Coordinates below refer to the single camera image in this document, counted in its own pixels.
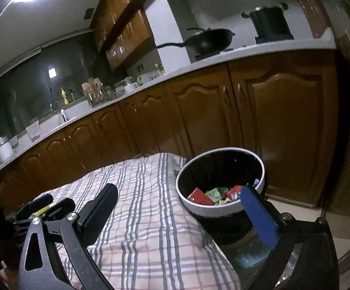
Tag white lidded canister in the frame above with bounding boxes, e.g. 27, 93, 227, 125
0, 137, 14, 163

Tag black wok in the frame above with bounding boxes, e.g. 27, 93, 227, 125
157, 28, 236, 56

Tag dark kitchen window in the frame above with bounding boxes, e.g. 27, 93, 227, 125
0, 30, 127, 145

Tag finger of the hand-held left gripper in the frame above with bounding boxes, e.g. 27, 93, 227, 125
7, 193, 54, 221
14, 198, 76, 223

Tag green snack bag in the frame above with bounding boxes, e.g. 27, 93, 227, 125
205, 187, 233, 206

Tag brown wooden base cabinets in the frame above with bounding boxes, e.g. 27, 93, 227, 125
0, 50, 342, 215

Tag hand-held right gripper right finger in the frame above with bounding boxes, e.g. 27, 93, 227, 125
240, 184, 341, 290

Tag red packet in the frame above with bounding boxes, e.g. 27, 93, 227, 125
225, 185, 248, 201
187, 187, 215, 206

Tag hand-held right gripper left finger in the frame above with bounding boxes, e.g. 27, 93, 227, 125
18, 183, 119, 290

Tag black cooking pot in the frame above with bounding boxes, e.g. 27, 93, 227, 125
241, 2, 295, 40

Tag clear utensil holder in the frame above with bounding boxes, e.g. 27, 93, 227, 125
81, 78, 106, 107

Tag white kitchen countertop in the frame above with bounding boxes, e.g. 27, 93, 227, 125
0, 38, 337, 173

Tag clear plastic container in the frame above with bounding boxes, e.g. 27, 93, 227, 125
26, 118, 41, 141

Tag white-rimmed black waste bin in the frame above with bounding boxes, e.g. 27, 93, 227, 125
175, 147, 268, 245

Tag yellow foam fruit net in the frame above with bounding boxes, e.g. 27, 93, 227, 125
33, 206, 52, 217

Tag metal sink faucet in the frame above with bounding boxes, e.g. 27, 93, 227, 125
50, 100, 64, 118

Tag brown wooden wall cabinets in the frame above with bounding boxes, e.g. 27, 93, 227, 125
90, 0, 157, 70

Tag plaid tablecloth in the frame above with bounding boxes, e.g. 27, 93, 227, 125
31, 152, 242, 290

